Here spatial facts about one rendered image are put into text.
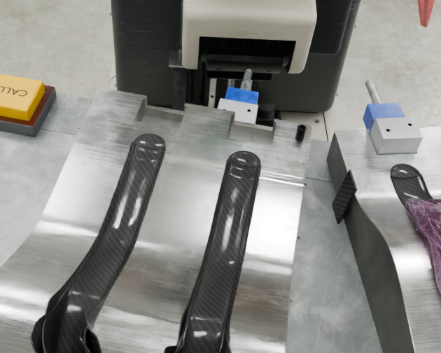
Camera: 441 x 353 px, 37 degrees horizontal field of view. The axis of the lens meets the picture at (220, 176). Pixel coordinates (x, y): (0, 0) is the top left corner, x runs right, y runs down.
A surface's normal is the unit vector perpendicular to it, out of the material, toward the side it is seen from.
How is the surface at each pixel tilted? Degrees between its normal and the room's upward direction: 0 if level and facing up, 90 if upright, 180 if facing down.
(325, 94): 90
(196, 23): 98
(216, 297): 28
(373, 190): 1
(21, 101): 0
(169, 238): 3
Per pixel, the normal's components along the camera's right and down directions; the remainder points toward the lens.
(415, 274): 0.08, -0.52
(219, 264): 0.17, -0.80
